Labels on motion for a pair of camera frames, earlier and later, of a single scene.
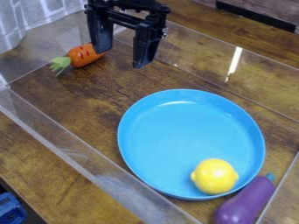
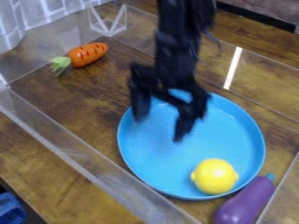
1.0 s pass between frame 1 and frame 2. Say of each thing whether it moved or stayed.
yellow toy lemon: stayed
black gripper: moved
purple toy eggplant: stayed
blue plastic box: stayed
